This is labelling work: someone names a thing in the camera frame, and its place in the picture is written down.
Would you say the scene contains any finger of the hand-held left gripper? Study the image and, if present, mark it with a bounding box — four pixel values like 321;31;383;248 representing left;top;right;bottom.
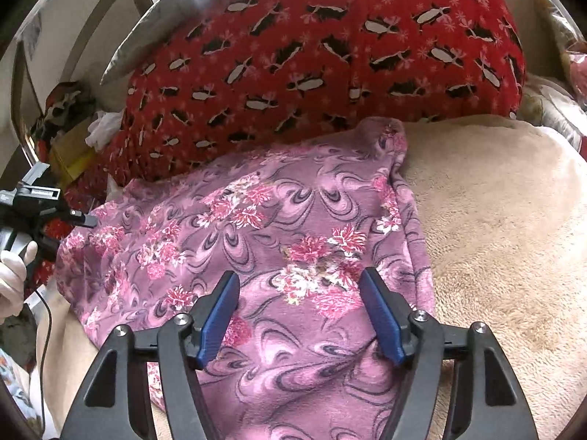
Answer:
46;209;99;228

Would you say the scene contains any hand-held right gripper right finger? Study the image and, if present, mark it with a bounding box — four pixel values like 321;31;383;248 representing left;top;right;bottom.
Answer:
359;267;540;440

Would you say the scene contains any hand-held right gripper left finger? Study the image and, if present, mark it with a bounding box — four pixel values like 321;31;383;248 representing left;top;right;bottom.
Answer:
61;271;241;440

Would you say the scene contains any purple floral garment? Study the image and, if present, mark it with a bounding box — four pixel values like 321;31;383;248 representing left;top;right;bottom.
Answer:
54;117;436;440

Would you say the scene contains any person's left hand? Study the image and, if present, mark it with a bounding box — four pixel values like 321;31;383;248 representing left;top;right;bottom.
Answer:
0;241;38;320

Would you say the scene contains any pile of assorted clutter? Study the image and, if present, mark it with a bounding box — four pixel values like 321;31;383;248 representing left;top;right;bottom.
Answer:
28;81;99;179

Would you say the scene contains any white plastic bag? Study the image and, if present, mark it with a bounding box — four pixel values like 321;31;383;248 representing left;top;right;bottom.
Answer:
84;110;124;152

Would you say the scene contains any beige fleece blanket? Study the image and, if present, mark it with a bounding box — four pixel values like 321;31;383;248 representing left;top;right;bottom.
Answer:
34;114;587;440

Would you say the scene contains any grey pillow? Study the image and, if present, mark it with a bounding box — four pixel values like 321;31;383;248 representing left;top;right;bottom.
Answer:
100;0;203;86

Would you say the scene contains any red fish-print pillow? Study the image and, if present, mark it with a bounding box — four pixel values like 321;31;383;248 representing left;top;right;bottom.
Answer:
83;0;526;202

